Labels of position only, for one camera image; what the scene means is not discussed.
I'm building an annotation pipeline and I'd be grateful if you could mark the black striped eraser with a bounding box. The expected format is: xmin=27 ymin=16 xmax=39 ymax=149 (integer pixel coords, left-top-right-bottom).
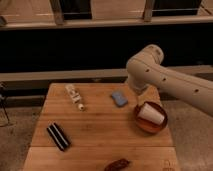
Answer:
xmin=46 ymin=123 xmax=71 ymax=151

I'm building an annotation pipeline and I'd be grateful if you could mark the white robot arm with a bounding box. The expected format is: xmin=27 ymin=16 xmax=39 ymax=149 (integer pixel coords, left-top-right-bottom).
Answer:
xmin=126 ymin=44 xmax=213 ymax=117

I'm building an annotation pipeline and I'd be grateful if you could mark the blue sponge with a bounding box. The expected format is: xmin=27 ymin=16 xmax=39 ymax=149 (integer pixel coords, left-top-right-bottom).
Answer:
xmin=111 ymin=91 xmax=128 ymax=107

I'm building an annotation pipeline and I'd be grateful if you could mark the white tube with cap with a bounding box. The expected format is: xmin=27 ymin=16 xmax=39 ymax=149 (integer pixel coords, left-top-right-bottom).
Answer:
xmin=65 ymin=84 xmax=85 ymax=111

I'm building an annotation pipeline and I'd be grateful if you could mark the white paper cup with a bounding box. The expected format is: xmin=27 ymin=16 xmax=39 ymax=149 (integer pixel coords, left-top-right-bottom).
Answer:
xmin=138 ymin=103 xmax=165 ymax=125

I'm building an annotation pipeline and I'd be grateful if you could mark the brown wooden bowl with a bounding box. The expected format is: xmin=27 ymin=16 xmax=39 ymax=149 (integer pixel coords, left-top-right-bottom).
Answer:
xmin=133 ymin=101 xmax=168 ymax=134

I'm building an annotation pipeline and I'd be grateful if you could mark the dark red brown object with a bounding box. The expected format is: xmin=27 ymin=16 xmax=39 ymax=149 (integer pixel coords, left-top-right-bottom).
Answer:
xmin=104 ymin=158 xmax=130 ymax=171

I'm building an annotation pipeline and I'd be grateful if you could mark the wooden railing frame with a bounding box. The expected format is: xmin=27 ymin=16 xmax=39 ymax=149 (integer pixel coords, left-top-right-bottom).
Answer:
xmin=0 ymin=0 xmax=213 ymax=30

